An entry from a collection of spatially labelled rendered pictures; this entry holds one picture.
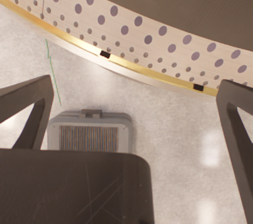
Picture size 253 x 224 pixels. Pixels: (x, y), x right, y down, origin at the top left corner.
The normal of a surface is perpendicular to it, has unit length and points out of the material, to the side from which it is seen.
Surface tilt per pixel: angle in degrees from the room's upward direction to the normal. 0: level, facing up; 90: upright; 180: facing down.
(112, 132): 0
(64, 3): 43
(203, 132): 0
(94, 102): 0
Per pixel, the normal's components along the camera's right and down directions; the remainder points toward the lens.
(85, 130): 0.00, 0.12
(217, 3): -0.26, 0.89
